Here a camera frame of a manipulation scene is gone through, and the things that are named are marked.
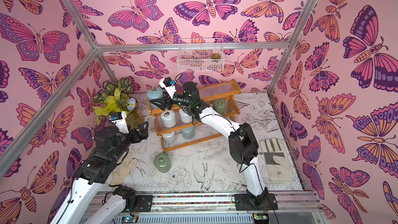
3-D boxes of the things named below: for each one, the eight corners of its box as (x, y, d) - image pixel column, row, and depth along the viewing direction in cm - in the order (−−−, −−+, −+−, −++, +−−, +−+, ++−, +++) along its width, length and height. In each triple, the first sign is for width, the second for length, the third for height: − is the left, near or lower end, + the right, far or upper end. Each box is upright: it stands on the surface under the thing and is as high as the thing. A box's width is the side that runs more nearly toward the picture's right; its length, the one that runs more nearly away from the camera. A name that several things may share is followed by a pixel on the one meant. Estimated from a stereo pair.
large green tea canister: (157, 172, 85) (152, 166, 78) (159, 158, 90) (155, 151, 83) (170, 172, 85) (167, 166, 78) (172, 158, 90) (169, 151, 83)
